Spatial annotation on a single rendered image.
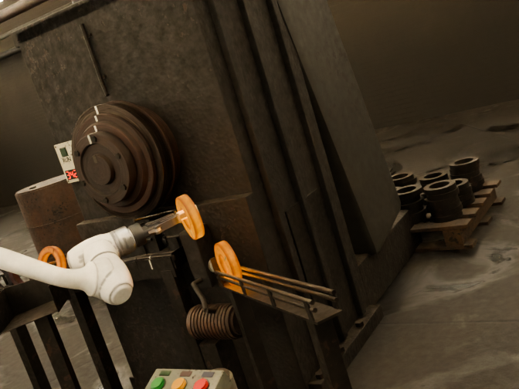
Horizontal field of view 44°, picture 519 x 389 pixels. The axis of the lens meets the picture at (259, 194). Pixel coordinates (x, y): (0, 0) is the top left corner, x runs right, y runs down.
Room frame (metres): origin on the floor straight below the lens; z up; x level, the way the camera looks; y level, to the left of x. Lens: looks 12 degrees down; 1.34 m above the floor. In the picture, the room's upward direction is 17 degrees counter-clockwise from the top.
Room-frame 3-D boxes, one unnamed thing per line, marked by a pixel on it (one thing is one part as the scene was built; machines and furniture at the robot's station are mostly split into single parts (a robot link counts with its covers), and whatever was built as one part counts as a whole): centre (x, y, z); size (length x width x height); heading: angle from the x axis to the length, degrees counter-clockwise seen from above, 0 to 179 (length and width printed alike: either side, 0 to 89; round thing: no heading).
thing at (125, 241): (2.02, 0.46, 0.91); 0.09 x 0.06 x 0.09; 20
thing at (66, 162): (2.82, 0.70, 1.15); 0.26 x 0.02 x 0.18; 55
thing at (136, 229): (2.05, 0.40, 0.91); 0.09 x 0.08 x 0.07; 110
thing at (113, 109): (2.53, 0.48, 1.11); 0.47 x 0.06 x 0.47; 55
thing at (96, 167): (2.45, 0.54, 1.11); 0.28 x 0.06 x 0.28; 55
